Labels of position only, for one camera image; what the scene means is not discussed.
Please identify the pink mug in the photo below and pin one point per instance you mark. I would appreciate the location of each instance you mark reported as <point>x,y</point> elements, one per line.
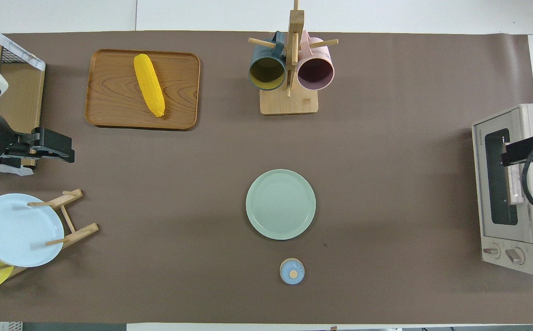
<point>315,73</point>

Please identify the pale green plate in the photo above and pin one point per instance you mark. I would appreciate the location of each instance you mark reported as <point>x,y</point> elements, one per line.
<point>280,204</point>

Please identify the white checked cloth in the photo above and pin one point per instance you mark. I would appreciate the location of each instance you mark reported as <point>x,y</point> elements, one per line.
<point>18,50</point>

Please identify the light blue plate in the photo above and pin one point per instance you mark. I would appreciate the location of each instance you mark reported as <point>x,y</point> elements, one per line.
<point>18,230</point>

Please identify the yellow corn cob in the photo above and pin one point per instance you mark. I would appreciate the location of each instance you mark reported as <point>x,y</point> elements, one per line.
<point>149,85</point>

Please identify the wooden plate rack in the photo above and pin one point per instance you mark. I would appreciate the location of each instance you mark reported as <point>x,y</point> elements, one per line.
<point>80,232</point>

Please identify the small blue round bell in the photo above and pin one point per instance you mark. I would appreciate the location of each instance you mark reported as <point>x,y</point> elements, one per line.
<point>292,271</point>

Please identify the dark blue mug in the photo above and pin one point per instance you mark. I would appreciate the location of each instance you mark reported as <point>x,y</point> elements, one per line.
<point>266,73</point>

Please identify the brown wooden tray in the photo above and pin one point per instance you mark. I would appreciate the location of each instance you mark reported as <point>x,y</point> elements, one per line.
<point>110,101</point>

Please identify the brown table mat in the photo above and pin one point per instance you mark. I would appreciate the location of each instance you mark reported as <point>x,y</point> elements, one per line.
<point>386,138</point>

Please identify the wooden mug tree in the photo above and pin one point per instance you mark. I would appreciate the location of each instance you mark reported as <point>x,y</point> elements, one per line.
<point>289,103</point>

